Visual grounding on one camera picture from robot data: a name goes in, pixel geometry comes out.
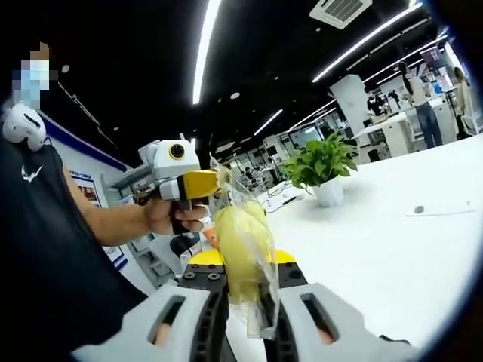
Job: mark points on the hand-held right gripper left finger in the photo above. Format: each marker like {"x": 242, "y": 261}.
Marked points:
{"x": 151, "y": 324}

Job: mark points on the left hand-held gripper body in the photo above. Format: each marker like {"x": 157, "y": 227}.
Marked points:
{"x": 170, "y": 162}

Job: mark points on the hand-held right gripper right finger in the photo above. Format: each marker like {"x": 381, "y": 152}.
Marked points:
{"x": 339, "y": 324}

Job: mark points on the round yellow bagged silicone block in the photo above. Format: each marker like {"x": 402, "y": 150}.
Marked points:
{"x": 241, "y": 245}

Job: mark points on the person's left hand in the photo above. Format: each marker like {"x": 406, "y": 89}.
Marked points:
{"x": 160, "y": 218}

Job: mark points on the grey storage shelving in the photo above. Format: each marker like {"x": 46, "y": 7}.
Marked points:
{"x": 128, "y": 177}

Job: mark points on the orange object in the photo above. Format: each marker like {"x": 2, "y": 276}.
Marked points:
{"x": 212, "y": 237}

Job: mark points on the ceiling light strip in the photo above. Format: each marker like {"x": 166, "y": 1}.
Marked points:
{"x": 205, "y": 49}
{"x": 268, "y": 122}
{"x": 362, "y": 43}

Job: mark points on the potted green plant white pot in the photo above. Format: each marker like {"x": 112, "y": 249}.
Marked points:
{"x": 328, "y": 192}

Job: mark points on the person's black shirt torso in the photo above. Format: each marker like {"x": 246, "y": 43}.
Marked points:
{"x": 37, "y": 245}

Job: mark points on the white office desk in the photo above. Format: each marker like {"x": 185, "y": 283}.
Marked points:
{"x": 385, "y": 132}

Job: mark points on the ceiling air vent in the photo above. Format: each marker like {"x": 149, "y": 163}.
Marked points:
{"x": 345, "y": 11}

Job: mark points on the hanging dark sign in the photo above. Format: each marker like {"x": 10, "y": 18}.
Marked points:
{"x": 430, "y": 58}

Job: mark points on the wall poster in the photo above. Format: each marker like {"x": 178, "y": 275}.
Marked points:
{"x": 88, "y": 190}

